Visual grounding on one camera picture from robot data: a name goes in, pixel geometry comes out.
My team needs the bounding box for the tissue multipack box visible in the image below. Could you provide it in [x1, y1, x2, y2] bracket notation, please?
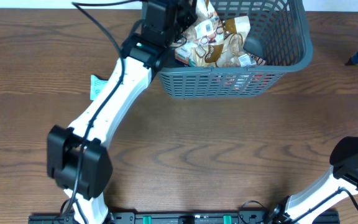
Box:
[174, 42, 196, 67]

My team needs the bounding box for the teal snack packet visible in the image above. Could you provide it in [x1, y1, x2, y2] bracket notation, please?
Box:
[89, 75, 108, 101]

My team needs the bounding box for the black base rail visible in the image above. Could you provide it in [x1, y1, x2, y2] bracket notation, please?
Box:
[28, 210, 341, 224]

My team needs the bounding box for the grey plastic basket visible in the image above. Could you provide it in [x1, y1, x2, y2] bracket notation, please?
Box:
[157, 0, 313, 98]

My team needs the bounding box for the beige snack bag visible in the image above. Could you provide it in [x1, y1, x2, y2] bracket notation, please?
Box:
[191, 42, 224, 67]
[221, 16, 257, 67]

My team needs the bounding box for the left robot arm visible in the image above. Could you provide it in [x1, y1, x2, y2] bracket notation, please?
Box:
[47, 0, 197, 223]

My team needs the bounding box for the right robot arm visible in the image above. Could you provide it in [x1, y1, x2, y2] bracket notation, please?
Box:
[264, 136, 358, 223]

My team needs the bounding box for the orange pasta packet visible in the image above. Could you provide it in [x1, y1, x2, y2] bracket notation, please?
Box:
[248, 54, 266, 65]

